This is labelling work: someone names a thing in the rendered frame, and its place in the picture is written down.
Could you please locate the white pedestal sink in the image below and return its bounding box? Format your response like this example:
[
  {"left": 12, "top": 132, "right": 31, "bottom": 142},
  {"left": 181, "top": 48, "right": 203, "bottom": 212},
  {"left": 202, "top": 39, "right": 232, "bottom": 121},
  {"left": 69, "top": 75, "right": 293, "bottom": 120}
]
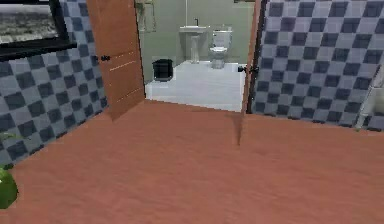
[{"left": 178, "top": 17, "right": 208, "bottom": 64}]

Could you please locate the black door handle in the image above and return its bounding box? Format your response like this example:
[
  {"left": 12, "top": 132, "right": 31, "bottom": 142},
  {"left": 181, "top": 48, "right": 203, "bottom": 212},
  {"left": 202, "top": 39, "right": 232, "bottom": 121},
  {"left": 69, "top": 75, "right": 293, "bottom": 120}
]
[
  {"left": 237, "top": 65, "right": 260, "bottom": 74},
  {"left": 91, "top": 54, "right": 112, "bottom": 63}
]

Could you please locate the white toilet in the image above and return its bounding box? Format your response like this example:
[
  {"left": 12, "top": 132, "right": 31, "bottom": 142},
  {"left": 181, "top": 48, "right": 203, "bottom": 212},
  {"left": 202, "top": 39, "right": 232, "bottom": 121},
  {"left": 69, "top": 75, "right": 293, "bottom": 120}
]
[{"left": 208, "top": 28, "right": 234, "bottom": 70}]

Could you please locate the green house plant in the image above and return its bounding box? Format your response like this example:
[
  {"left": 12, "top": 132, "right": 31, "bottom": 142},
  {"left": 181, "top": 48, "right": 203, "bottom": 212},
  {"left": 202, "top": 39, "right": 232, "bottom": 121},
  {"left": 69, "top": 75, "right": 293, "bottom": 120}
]
[{"left": 0, "top": 131, "right": 28, "bottom": 210}]

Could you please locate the black bin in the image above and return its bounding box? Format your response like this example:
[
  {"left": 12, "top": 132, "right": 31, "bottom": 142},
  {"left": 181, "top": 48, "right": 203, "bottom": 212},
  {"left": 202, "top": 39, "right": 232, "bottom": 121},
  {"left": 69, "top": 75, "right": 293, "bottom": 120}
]
[{"left": 152, "top": 58, "right": 174, "bottom": 83}]

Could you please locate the green framed wall picture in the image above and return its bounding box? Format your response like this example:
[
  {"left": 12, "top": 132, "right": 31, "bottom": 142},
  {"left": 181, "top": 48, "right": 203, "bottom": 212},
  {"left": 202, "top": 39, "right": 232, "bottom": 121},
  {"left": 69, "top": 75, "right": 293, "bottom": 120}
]
[{"left": 134, "top": 0, "right": 157, "bottom": 33}]

